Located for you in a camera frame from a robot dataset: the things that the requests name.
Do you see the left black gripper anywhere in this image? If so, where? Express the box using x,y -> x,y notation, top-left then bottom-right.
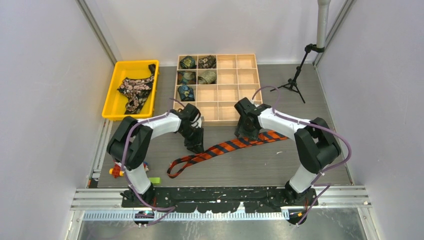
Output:
179,126 -> 204,156

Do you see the orange navy striped tie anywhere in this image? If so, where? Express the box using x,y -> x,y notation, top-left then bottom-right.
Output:
166,130 -> 289,179

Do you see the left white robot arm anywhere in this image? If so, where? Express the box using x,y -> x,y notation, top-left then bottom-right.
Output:
106,103 -> 204,207

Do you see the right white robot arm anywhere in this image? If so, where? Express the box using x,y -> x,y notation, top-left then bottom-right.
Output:
234,97 -> 341,205

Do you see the rolled blue teal tie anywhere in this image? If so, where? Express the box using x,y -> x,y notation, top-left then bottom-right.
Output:
177,85 -> 195,102

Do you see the wooden grid organizer box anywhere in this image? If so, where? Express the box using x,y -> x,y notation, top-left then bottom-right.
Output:
173,53 -> 263,126

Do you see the green block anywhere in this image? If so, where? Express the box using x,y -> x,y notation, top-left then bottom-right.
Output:
148,177 -> 162,185

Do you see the rolled blue gold tie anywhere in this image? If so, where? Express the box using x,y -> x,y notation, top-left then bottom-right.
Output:
177,71 -> 197,85

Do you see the black mini tripod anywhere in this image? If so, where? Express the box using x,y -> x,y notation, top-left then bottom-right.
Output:
277,43 -> 325,104

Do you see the rolled beige paisley tie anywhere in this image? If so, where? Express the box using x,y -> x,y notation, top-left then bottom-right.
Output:
197,70 -> 217,85

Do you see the black pink floral tie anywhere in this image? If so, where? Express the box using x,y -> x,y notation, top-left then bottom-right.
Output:
117,64 -> 156,115

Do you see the rolled green paisley tie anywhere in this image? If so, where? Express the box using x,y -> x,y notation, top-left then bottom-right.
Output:
179,55 -> 197,70

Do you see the rolled dark floral tie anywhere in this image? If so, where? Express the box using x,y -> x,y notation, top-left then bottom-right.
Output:
197,55 -> 217,69

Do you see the yellow plastic bin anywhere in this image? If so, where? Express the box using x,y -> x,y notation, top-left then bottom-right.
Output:
101,59 -> 160,121

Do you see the colourful toy car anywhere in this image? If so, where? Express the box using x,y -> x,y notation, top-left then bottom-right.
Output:
109,162 -> 150,178

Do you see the grey metal pole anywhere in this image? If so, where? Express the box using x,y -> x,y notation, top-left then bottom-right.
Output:
316,0 -> 331,49

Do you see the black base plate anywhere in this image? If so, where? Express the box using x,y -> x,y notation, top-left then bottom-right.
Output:
120,186 -> 319,214

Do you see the aluminium front rail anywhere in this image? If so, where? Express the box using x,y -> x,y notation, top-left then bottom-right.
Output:
70,186 -> 372,222

